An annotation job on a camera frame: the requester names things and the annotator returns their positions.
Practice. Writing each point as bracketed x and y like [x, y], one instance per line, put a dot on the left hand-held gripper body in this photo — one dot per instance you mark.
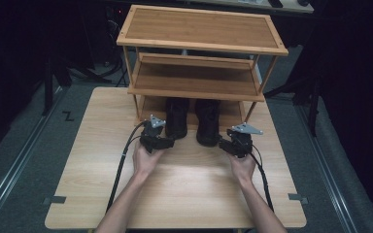
[152, 137]

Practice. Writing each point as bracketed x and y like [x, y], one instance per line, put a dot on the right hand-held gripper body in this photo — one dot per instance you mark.
[243, 142]

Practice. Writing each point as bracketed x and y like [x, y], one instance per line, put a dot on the black knit shoe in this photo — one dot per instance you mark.
[208, 123]
[176, 119]

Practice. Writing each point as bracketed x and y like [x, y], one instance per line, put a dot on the wooden shoe rack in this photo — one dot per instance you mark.
[200, 29]

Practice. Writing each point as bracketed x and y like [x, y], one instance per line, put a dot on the person's left hand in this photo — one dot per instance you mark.
[145, 161]

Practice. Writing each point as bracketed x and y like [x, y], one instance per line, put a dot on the person's right hand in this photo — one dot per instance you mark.
[243, 168]

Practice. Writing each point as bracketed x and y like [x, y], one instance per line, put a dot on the black metal stand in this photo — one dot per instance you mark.
[50, 84]
[311, 106]

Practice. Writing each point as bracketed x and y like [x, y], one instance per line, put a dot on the grey tape strip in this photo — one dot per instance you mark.
[55, 200]
[297, 197]

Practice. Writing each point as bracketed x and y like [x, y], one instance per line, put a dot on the aluminium floor rail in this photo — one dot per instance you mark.
[16, 168]
[323, 168]

